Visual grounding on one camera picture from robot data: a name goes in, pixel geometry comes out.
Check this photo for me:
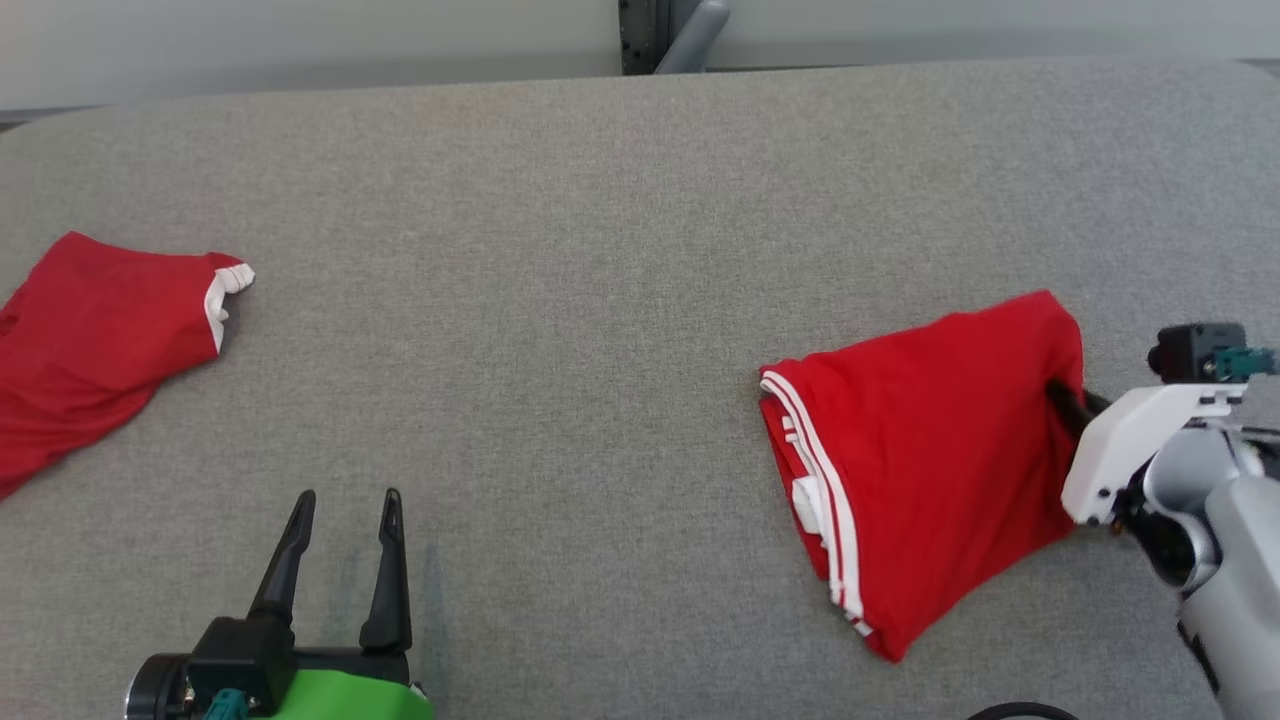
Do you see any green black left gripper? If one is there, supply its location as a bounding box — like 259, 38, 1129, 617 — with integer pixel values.
248, 488, 436, 720

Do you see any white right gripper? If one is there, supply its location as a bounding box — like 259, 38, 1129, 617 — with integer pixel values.
1045, 380, 1251, 526

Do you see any red jersey white striped trim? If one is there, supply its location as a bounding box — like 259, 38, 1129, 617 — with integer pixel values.
758, 290, 1087, 664

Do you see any red shorts white side stripe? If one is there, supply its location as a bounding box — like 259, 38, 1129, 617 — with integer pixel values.
0, 232, 256, 501

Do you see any grey fabric sofa cushion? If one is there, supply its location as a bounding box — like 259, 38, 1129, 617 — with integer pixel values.
0, 55, 1280, 720

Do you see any teal right camera connector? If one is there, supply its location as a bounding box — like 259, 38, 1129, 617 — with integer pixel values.
1213, 345, 1280, 383

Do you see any black looped cable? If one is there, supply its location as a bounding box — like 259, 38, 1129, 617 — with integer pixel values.
965, 702, 1081, 720

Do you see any grey round tube handle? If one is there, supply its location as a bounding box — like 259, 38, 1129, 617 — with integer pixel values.
655, 0, 732, 75

